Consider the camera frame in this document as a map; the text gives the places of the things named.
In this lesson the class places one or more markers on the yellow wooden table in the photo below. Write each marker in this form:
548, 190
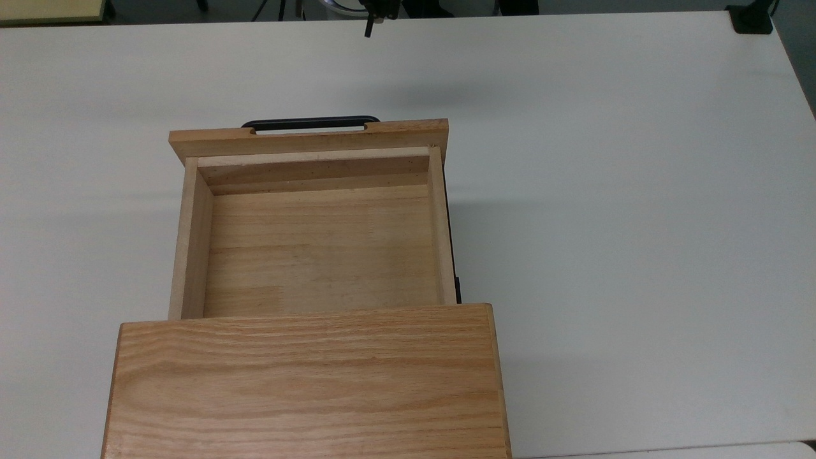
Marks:
51, 9

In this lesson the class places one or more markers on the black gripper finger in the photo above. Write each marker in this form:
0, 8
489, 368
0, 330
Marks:
369, 27

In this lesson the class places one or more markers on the oak wooden drawer cabinet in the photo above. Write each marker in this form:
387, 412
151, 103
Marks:
306, 382

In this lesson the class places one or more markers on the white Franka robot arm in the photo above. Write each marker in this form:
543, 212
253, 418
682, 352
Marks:
341, 4

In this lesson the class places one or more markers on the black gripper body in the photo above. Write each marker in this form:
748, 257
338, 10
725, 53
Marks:
381, 7

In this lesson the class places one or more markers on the black square table clamp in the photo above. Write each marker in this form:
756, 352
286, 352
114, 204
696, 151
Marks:
751, 19

